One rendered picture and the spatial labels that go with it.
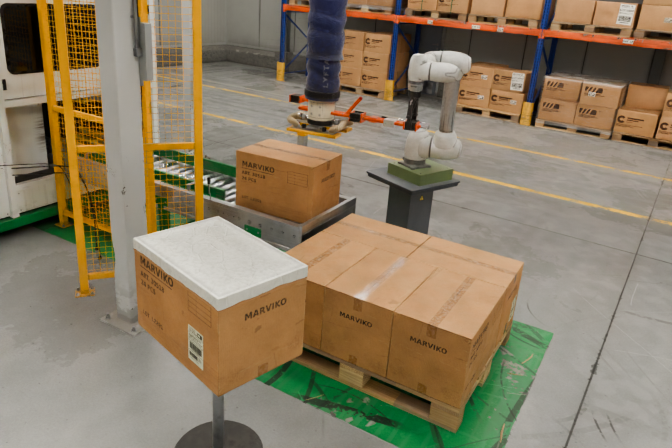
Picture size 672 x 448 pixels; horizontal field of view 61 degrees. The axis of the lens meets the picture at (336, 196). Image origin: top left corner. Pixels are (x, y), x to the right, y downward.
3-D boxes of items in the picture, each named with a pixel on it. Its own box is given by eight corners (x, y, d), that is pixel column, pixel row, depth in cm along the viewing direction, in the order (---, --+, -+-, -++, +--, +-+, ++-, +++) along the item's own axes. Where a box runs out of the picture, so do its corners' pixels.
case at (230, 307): (137, 323, 242) (132, 237, 228) (218, 294, 269) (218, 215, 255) (218, 398, 202) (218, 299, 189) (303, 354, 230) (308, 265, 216)
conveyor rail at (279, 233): (65, 176, 469) (63, 153, 462) (70, 174, 473) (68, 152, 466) (296, 254, 362) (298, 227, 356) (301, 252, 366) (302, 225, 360)
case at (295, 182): (235, 205, 395) (236, 150, 381) (267, 190, 429) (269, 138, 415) (310, 226, 371) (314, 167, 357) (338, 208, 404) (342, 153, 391)
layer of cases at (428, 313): (262, 326, 331) (264, 264, 317) (347, 264, 412) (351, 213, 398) (459, 409, 275) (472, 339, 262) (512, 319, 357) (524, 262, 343)
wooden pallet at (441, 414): (261, 347, 336) (261, 326, 331) (345, 281, 417) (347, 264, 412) (455, 433, 280) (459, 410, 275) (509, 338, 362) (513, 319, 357)
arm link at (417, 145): (406, 153, 426) (409, 124, 418) (430, 156, 421) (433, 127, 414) (402, 159, 411) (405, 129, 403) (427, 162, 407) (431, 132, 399)
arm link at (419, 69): (405, 80, 333) (428, 83, 329) (408, 53, 327) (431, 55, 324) (408, 78, 342) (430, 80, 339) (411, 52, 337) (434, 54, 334)
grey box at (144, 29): (121, 76, 316) (118, 20, 305) (129, 75, 320) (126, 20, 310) (147, 81, 306) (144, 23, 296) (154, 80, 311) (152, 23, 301)
